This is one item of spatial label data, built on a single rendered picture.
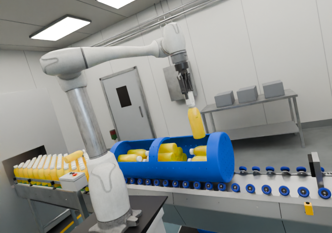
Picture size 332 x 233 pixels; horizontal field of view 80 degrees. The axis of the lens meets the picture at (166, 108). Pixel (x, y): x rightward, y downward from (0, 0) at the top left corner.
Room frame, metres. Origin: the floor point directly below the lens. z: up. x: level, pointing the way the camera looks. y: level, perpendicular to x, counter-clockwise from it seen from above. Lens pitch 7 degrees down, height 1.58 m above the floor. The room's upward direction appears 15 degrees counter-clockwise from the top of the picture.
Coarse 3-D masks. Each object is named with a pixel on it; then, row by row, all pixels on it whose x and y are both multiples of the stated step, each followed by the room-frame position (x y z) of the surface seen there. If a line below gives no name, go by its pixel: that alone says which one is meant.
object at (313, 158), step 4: (312, 152) 0.91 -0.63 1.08; (316, 152) 0.90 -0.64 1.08; (308, 156) 0.90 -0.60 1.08; (312, 156) 0.88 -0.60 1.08; (316, 156) 0.87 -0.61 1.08; (308, 160) 0.87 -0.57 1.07; (312, 160) 0.86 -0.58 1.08; (316, 160) 0.84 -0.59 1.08; (312, 164) 0.84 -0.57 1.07; (316, 164) 0.83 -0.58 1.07; (312, 168) 0.85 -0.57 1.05; (316, 168) 0.83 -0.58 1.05; (320, 168) 0.82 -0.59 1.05; (312, 172) 0.85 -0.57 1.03; (316, 172) 0.83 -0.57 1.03; (320, 172) 0.83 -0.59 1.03; (312, 176) 0.85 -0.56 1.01; (316, 176) 0.84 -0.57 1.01; (320, 176) 0.83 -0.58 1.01; (316, 180) 0.87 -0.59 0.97; (320, 180) 0.83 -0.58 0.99; (320, 184) 0.83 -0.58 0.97
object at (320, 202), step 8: (128, 184) 1.43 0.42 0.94; (160, 184) 1.28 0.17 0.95; (176, 192) 1.18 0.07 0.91; (184, 192) 1.15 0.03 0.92; (192, 192) 1.12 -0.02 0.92; (200, 192) 1.10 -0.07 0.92; (208, 192) 1.07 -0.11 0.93; (216, 192) 1.04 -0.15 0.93; (224, 192) 1.02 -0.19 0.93; (232, 192) 1.00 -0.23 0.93; (240, 192) 0.98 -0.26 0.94; (248, 192) 0.96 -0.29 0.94; (264, 200) 0.90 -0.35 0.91; (272, 200) 0.88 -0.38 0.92; (280, 200) 0.87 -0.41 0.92; (288, 200) 0.85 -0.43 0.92; (296, 200) 0.83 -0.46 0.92; (304, 200) 0.82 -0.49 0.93; (312, 200) 0.80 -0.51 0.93; (320, 200) 0.79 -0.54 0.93; (328, 200) 0.77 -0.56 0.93
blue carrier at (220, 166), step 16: (128, 144) 1.67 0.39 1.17; (144, 144) 1.59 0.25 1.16; (160, 144) 1.28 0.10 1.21; (176, 144) 1.43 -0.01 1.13; (192, 144) 1.36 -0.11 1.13; (208, 144) 1.06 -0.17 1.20; (224, 144) 1.10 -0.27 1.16; (208, 160) 1.02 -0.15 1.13; (224, 160) 1.05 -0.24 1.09; (128, 176) 1.41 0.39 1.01; (144, 176) 1.31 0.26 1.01; (160, 176) 1.23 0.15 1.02; (176, 176) 1.16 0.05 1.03; (192, 176) 1.09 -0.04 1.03; (208, 176) 1.03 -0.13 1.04; (224, 176) 1.01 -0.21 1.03
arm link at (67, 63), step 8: (64, 48) 0.91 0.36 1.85; (72, 48) 0.91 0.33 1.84; (80, 48) 0.92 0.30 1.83; (48, 56) 0.88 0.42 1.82; (56, 56) 0.87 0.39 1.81; (64, 56) 0.88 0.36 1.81; (72, 56) 0.89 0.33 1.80; (80, 56) 0.90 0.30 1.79; (48, 64) 0.87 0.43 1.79; (56, 64) 0.87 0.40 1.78; (64, 64) 0.88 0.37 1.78; (72, 64) 0.89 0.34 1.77; (80, 64) 0.91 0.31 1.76; (48, 72) 0.89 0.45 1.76; (56, 72) 0.89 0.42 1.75; (64, 72) 0.90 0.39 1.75; (72, 72) 0.92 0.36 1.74
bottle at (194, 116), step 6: (192, 108) 1.10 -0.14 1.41; (192, 114) 1.09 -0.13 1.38; (198, 114) 1.09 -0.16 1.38; (192, 120) 1.09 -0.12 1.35; (198, 120) 1.09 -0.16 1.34; (192, 126) 1.10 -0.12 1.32; (198, 126) 1.08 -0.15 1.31; (192, 132) 1.11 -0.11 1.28; (198, 132) 1.08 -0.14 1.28; (204, 132) 1.10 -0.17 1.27; (198, 138) 1.08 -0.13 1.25
